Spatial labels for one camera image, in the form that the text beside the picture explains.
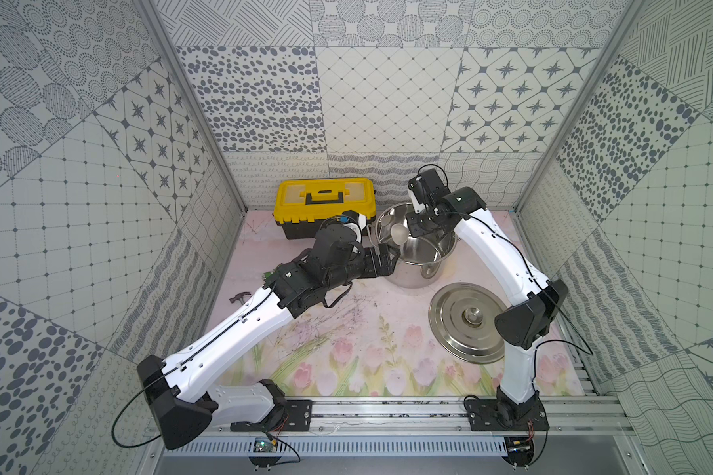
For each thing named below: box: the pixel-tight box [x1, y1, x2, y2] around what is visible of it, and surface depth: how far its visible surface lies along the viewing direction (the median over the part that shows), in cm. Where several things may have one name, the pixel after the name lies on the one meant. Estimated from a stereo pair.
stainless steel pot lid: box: [428, 283, 507, 365], surface depth 91 cm
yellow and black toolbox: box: [273, 178, 377, 240], surface depth 103 cm
